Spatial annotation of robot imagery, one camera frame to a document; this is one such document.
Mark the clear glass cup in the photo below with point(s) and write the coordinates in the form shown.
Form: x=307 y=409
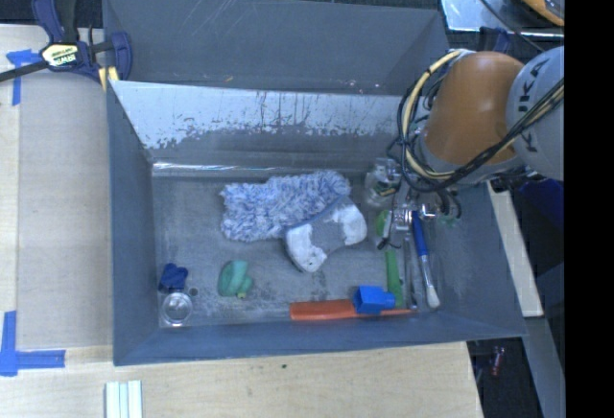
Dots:
x=177 y=309

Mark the orange flat block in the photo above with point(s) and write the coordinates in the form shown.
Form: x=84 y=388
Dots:
x=321 y=309

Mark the clear plastic bottle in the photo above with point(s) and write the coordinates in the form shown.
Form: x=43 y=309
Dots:
x=376 y=195

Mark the green toy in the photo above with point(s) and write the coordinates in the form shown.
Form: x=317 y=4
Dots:
x=232 y=279

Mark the grey and white sock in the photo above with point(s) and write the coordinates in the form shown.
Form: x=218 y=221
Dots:
x=326 y=234

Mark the blue block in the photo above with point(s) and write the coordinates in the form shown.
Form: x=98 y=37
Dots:
x=371 y=300

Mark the dark blue small toy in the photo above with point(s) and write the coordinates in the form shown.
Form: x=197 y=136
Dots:
x=172 y=277

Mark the blue and white fluffy cloth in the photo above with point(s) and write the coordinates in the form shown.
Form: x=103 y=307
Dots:
x=268 y=207

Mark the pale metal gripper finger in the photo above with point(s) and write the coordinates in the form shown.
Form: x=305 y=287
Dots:
x=408 y=272
x=417 y=284

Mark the green stick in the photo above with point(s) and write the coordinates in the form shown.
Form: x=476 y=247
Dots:
x=394 y=277

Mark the grey metal bin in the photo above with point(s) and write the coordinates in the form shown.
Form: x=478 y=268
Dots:
x=268 y=47

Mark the pale wood board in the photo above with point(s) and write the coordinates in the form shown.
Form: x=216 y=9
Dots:
x=62 y=215

